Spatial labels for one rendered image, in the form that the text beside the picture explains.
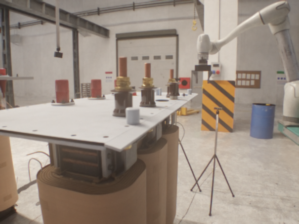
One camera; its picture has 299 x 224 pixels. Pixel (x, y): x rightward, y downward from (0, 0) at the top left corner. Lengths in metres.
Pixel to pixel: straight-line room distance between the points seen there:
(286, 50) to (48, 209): 1.72
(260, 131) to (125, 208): 5.22
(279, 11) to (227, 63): 4.56
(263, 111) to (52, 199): 5.34
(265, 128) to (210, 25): 3.14
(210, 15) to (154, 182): 5.55
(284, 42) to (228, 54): 4.45
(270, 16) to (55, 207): 1.64
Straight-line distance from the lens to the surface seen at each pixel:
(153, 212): 1.38
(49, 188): 0.94
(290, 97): 1.49
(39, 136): 0.53
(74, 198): 0.87
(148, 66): 0.97
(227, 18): 6.31
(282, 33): 1.74
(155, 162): 1.22
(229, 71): 6.08
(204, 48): 1.72
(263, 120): 5.79
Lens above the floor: 1.49
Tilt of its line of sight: 9 degrees down
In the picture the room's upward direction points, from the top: straight up
